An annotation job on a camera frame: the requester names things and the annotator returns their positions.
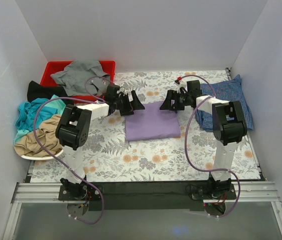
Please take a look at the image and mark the floral table mat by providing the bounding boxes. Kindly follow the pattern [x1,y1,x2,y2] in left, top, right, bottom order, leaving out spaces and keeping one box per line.
[30,69,260,183]

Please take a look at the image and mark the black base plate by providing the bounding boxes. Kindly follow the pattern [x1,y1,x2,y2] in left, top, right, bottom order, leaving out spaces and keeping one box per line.
[58,179,237,211]

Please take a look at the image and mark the grey collared shirt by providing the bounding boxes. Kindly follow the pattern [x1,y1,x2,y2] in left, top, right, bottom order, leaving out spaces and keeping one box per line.
[50,60,110,96]

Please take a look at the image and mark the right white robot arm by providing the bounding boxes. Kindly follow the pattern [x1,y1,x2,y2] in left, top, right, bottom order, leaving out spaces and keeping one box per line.
[160,80,248,199]

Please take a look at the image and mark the blue checkered folded shirt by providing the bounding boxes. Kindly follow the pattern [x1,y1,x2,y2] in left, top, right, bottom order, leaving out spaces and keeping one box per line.
[196,74,254,132]

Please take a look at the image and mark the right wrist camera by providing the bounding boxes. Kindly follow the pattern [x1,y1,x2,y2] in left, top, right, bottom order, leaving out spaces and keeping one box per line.
[174,77,186,94]

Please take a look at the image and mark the black shirt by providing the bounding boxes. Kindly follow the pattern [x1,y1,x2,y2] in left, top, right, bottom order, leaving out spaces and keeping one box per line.
[26,81,68,102]

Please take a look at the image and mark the beige shirt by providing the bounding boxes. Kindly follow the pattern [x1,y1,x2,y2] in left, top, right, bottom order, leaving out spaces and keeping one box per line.
[13,114,62,158]

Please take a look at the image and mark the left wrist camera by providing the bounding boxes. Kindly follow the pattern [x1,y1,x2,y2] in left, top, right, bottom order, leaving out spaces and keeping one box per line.
[117,86,131,102]

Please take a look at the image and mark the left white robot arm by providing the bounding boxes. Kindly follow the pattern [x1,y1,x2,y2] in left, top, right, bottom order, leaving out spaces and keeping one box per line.
[55,84,145,200]

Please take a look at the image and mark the purple t shirt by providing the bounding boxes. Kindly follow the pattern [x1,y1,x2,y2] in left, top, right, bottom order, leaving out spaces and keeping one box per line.
[125,101,181,142]

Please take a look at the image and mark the white oval basket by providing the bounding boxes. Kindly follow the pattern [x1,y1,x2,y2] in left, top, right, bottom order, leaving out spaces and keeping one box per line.
[20,103,76,161]

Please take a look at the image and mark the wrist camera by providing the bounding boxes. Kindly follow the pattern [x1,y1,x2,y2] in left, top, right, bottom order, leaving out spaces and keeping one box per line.
[117,86,131,102]
[174,77,186,94]

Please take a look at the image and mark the teal shirt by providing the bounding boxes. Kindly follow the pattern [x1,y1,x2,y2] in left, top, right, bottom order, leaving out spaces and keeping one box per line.
[13,98,66,144]

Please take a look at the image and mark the red plastic bin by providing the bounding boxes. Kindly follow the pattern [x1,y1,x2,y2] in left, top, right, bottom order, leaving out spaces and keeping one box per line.
[40,60,115,101]

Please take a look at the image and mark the aluminium frame rail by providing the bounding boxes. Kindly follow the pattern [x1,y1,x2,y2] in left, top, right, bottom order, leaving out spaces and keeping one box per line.
[11,180,282,234]

